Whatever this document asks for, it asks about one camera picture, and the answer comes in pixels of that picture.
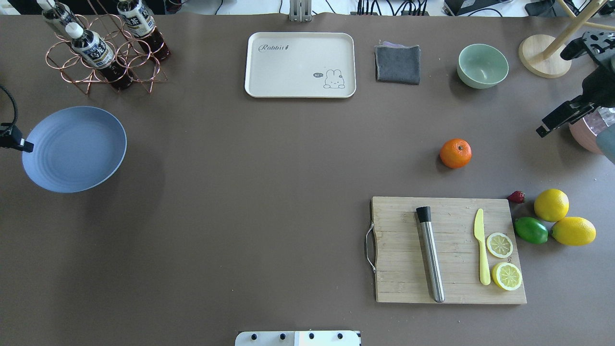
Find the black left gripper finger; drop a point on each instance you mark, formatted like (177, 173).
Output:
(12, 137)

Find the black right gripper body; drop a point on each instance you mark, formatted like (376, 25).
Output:
(597, 89)

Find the blue plate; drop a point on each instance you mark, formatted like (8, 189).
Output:
(75, 149)

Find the orange tangerine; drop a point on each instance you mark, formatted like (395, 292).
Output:
(455, 153)

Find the pink bowl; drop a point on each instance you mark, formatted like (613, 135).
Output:
(586, 130)

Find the wooden cup tree stand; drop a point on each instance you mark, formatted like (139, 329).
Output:
(540, 54)

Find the green bowl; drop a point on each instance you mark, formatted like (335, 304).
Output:
(481, 66)

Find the dark tea bottle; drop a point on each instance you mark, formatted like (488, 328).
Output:
(57, 15)
(97, 54)
(139, 21)

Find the yellow lemon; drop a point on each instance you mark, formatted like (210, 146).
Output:
(574, 231)
(551, 205)

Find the red strawberry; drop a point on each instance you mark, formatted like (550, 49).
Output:
(516, 197)

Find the green lime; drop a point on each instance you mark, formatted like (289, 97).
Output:
(531, 230)

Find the lemon slice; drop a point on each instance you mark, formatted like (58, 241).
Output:
(507, 276)
(499, 245)

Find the grey folded cloth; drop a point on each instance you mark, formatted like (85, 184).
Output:
(398, 63)

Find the steel muddler black tip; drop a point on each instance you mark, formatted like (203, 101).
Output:
(434, 273)

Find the yellow plastic knife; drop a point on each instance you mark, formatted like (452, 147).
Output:
(479, 234)

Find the wooden cutting board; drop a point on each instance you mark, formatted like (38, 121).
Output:
(401, 275)

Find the beige rabbit tray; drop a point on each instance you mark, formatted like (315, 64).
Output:
(300, 65)

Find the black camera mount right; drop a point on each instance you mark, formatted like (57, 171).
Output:
(599, 45)

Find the copper wire bottle rack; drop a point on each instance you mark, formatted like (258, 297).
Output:
(118, 49)

